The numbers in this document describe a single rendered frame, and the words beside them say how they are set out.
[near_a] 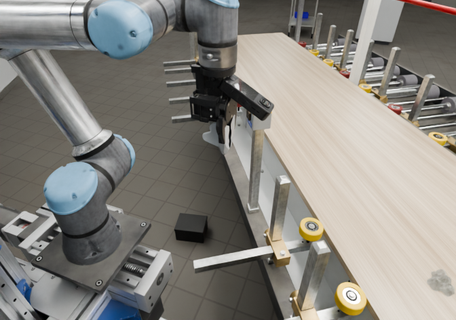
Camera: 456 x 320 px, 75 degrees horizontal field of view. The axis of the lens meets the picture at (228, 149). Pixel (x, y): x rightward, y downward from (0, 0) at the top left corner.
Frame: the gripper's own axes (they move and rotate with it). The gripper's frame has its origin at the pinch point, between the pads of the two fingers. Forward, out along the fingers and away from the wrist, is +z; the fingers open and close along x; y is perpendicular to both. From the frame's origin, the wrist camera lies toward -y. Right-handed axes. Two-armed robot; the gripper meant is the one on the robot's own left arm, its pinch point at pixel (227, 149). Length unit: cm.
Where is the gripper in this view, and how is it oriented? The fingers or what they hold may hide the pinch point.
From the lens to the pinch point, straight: 69.7
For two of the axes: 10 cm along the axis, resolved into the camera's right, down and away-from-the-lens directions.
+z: 0.0, 8.1, 5.9
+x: -3.5, 5.5, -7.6
